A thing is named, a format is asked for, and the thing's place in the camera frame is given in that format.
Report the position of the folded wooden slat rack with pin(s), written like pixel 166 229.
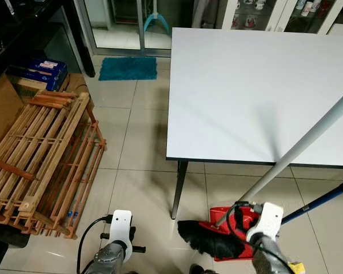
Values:
pixel 40 148

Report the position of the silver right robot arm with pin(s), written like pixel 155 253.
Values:
pixel 266 257

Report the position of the white table black legs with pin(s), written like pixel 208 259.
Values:
pixel 246 85

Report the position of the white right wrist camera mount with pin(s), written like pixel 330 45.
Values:
pixel 268 220

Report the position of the blue carton box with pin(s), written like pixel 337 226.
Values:
pixel 43 71

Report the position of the teal floor mat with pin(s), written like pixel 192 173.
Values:
pixel 128 68

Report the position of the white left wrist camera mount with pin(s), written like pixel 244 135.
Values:
pixel 121 225

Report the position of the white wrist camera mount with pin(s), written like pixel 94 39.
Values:
pixel 268 220
pixel 121 225

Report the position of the white glass display cabinet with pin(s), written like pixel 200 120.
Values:
pixel 280 14

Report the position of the glass sliding door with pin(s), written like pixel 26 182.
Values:
pixel 126 28

